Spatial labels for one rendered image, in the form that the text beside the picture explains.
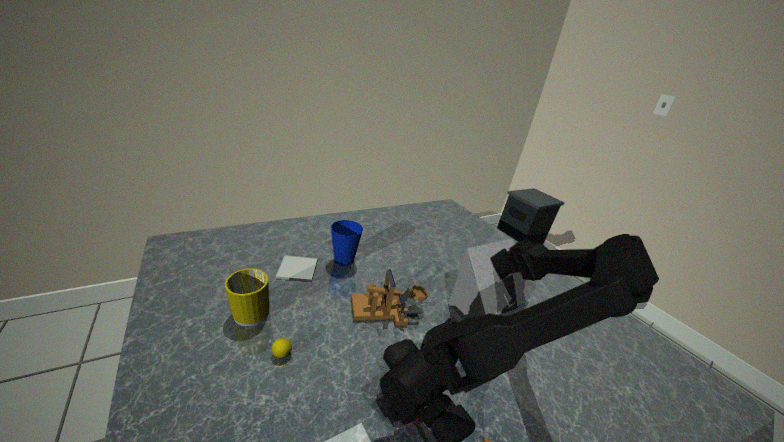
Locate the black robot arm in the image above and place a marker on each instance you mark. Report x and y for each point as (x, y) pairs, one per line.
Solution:
(622, 275)

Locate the yellow ball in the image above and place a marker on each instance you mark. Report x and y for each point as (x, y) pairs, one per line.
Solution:
(281, 348)

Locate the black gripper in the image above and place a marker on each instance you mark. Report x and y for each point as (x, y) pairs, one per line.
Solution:
(447, 422)

